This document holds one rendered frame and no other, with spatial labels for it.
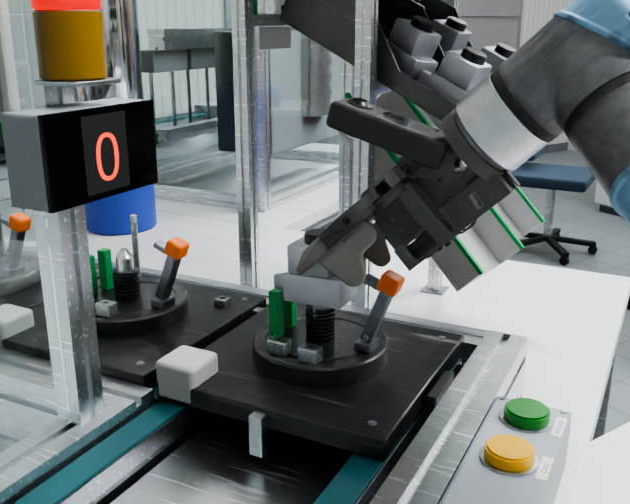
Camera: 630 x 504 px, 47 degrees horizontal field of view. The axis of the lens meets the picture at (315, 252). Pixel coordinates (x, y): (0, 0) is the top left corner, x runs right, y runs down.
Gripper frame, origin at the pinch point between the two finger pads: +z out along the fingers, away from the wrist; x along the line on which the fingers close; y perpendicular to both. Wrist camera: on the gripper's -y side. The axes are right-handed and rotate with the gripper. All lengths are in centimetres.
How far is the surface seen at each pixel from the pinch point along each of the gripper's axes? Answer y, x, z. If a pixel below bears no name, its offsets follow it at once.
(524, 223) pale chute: 13.2, 47.5, -3.5
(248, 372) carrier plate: 5.4, -6.6, 10.7
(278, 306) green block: 1.9, -1.9, 6.3
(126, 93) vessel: -56, 58, 47
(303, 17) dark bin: -25.7, 23.8, -5.7
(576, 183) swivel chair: 33, 347, 54
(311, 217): -15, 90, 49
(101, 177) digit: -13.4, -19.8, -1.0
